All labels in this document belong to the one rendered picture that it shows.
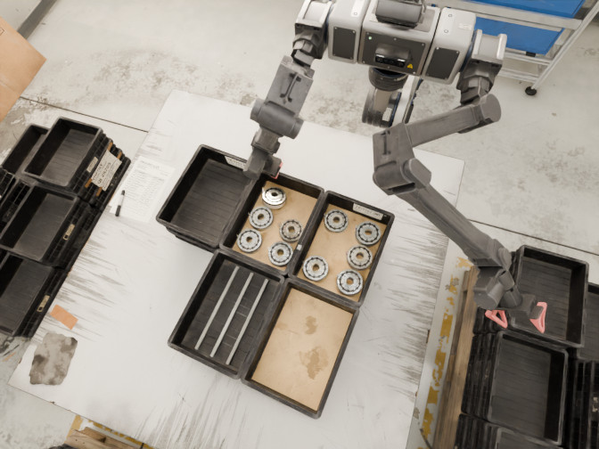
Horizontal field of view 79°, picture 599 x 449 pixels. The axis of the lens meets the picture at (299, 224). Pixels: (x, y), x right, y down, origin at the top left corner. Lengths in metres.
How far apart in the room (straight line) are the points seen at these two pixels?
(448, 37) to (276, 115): 0.58
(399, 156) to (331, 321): 0.84
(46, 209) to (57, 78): 1.51
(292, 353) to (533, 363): 1.20
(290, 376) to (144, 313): 0.70
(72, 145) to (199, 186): 1.09
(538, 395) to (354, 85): 2.30
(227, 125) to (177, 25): 1.87
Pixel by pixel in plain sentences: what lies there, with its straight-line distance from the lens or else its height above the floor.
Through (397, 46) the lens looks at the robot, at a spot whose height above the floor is 1.49.
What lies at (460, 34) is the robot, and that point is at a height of 1.53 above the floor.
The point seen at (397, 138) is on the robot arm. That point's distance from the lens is 0.80.
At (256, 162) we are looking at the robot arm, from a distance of 1.18.
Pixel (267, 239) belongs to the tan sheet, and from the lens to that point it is 1.55.
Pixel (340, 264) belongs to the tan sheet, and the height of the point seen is 0.83.
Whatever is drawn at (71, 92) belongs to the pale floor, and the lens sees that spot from 3.66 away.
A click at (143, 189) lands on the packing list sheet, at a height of 0.70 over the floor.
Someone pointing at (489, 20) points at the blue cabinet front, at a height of 0.49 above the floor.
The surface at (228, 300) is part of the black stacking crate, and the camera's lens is 1.52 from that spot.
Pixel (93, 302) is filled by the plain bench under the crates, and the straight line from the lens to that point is 1.89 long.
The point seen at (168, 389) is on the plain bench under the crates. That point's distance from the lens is 1.70.
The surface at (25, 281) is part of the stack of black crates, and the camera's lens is 2.67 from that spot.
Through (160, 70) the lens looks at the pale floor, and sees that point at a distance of 3.45.
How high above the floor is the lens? 2.28
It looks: 69 degrees down
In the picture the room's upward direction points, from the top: 8 degrees counter-clockwise
